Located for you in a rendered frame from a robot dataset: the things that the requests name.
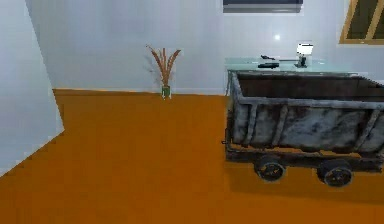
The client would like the orange houseplant in green pot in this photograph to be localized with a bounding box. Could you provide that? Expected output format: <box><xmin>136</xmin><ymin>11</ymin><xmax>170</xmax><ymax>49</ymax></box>
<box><xmin>145</xmin><ymin>44</ymin><xmax>182</xmax><ymax>100</ymax></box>

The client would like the pale glass table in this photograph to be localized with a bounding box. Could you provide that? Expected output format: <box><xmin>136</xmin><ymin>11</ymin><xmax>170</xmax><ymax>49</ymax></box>
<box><xmin>223</xmin><ymin>56</ymin><xmax>369</xmax><ymax>96</ymax></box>

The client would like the black remote control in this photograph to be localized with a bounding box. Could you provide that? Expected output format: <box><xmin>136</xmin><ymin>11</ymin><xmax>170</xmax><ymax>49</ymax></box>
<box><xmin>257</xmin><ymin>62</ymin><xmax>280</xmax><ymax>70</ymax></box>

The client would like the grey rusty mine cart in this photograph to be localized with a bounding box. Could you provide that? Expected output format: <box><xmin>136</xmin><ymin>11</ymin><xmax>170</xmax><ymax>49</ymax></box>
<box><xmin>221</xmin><ymin>69</ymin><xmax>384</xmax><ymax>188</ymax></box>

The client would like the white shade table lamp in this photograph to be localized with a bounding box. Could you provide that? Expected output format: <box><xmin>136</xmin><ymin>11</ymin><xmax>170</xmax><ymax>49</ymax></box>
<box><xmin>294</xmin><ymin>42</ymin><xmax>315</xmax><ymax>69</ymax></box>

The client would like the wooden framed window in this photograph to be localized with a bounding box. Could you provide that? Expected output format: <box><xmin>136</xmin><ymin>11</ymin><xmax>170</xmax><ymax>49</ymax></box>
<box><xmin>338</xmin><ymin>0</ymin><xmax>384</xmax><ymax>45</ymax></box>

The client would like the grey framed wall picture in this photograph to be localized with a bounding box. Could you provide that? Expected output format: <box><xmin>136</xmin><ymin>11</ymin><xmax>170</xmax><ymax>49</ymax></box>
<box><xmin>222</xmin><ymin>0</ymin><xmax>305</xmax><ymax>14</ymax></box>

